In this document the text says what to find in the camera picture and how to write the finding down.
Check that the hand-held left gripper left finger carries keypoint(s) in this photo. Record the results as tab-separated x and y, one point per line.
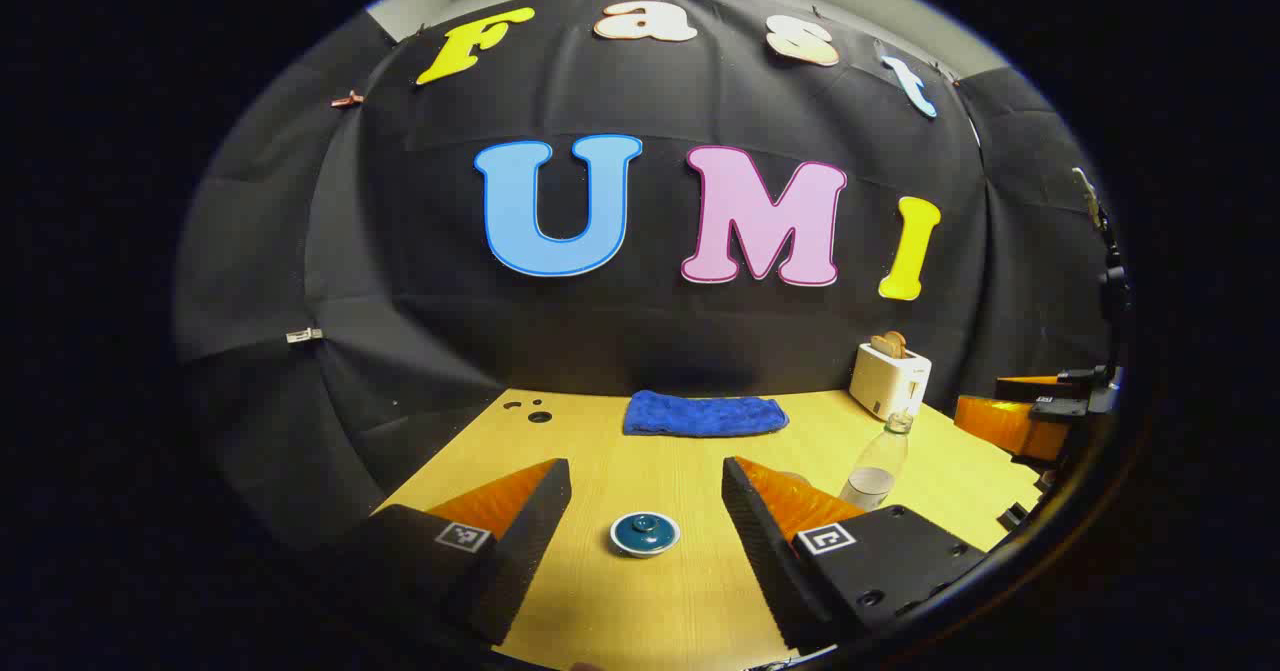
520	551

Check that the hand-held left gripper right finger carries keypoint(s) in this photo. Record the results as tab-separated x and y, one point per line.
765	551

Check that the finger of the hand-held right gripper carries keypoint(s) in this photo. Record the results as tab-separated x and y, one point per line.
1010	429
1035	389

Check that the teal teacup white inside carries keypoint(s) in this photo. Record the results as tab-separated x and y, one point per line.
645	554

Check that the clear plastic water bottle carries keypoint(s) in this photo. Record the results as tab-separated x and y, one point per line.
880	461

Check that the dark stand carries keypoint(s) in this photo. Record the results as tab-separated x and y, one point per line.
1115	286

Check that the white toaster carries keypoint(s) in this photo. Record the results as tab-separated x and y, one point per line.
885	381

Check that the toasted bread slice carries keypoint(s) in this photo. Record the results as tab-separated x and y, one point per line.
897	343
879	347

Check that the blue folded towel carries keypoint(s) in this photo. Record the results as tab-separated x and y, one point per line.
700	416

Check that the silver metal clip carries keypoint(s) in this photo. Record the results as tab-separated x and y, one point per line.
305	335

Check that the black backdrop cloth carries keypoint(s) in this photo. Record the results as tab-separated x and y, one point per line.
400	251

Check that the copper metal clip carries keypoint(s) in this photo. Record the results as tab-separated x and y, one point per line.
347	100

